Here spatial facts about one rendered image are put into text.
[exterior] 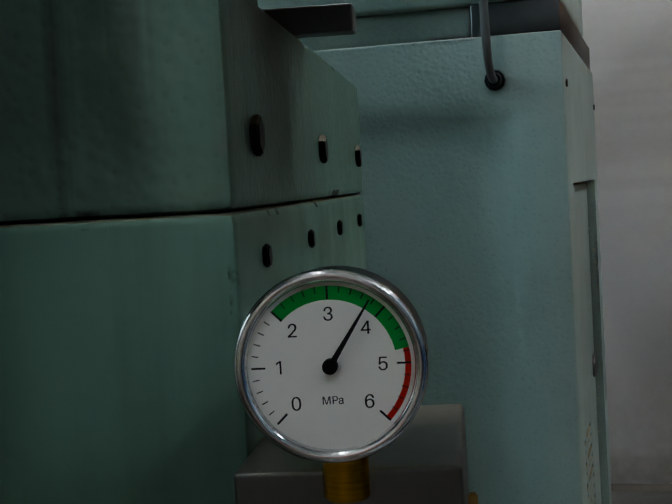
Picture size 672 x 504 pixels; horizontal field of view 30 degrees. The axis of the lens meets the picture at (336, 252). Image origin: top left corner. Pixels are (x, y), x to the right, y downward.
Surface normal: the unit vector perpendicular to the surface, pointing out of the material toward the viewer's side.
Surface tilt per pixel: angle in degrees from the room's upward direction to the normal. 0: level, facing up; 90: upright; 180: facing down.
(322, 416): 90
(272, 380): 90
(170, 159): 90
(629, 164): 90
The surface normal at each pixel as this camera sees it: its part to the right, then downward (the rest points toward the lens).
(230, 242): 0.29, 0.04
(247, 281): 0.99, -0.05
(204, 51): -0.11, 0.06
